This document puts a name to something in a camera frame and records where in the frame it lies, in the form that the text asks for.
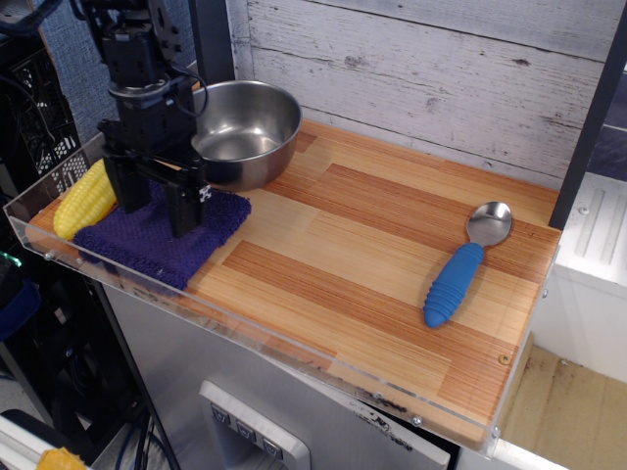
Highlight stainless steel bowl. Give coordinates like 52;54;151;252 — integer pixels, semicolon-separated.
192;80;303;192

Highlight purple towel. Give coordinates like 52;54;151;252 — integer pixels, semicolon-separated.
73;182;252;290

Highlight clear acrylic table guard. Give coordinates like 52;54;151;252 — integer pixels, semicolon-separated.
7;121;558;454

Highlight dark vertical post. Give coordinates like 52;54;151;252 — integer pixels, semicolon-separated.
549;5;626;230

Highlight black plastic crate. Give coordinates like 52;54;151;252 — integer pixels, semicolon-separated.
1;48;79;175

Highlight yellow object bottom left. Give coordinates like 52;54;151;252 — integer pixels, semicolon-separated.
35;447;87;470

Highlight stainless steel toy fridge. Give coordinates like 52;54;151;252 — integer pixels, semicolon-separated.
104;287;458;469

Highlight white toy sink counter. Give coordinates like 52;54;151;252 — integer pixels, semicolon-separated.
530;173;626;382

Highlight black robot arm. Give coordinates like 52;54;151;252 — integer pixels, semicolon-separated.
71;1;211;238

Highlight blue handled metal spoon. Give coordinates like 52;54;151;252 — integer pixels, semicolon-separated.
423;202;512;328

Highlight yellow toy corn cob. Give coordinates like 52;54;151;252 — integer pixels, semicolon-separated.
53;159;117;240

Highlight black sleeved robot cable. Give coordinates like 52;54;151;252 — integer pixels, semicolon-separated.
0;0;65;38

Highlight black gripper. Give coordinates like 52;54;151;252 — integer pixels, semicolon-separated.
99;80;212;238

